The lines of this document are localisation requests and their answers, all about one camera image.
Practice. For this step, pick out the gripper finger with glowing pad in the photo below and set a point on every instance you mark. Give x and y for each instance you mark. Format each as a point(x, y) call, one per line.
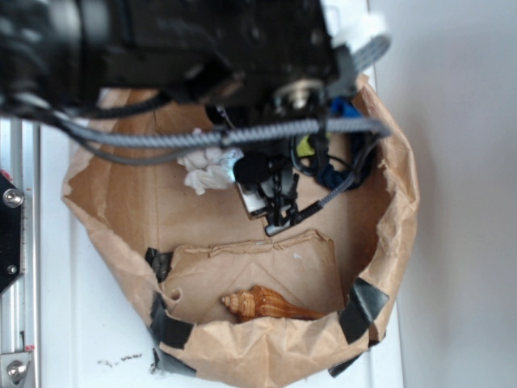
point(371, 52)
point(350, 23)

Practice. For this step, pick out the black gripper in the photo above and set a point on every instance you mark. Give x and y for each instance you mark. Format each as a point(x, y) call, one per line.
point(138, 56)

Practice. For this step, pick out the white paper ball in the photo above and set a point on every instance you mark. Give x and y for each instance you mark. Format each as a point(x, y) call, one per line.
point(210, 168)

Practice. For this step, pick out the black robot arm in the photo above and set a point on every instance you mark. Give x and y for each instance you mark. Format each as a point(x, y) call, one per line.
point(58, 55)

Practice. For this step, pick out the green plush toy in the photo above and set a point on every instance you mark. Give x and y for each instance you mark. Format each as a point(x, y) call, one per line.
point(304, 149)

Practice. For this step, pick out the orange striped conch shell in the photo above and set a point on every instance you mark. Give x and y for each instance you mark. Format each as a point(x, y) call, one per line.
point(259, 302)

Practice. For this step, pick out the brown paper bag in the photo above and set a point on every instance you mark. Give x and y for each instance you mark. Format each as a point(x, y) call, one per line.
point(175, 254)

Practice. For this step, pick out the navy rope ring toy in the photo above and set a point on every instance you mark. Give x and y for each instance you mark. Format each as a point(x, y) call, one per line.
point(330, 178)

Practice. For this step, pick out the aluminium frame rail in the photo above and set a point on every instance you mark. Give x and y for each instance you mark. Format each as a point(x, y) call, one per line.
point(20, 304)

